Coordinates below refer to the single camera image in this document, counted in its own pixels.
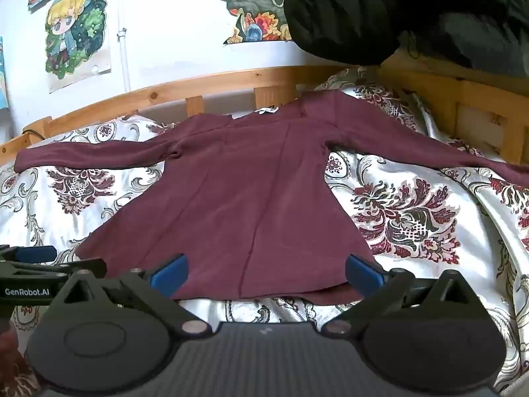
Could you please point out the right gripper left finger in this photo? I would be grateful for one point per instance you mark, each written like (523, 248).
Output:
(152, 291)

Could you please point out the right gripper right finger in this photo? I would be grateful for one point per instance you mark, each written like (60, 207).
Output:
(382, 292)

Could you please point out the maroon long-sleeve garment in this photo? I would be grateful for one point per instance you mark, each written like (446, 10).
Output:
(245, 199)

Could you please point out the floral white satin bedspread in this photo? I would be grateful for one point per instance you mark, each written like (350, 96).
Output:
(421, 219)

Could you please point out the black jacket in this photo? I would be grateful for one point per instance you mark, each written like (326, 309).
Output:
(486, 35)

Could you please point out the wooden bed frame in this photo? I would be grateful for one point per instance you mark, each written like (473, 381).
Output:
(468, 104)

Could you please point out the white wall pipe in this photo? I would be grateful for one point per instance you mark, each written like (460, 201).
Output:
(121, 38)

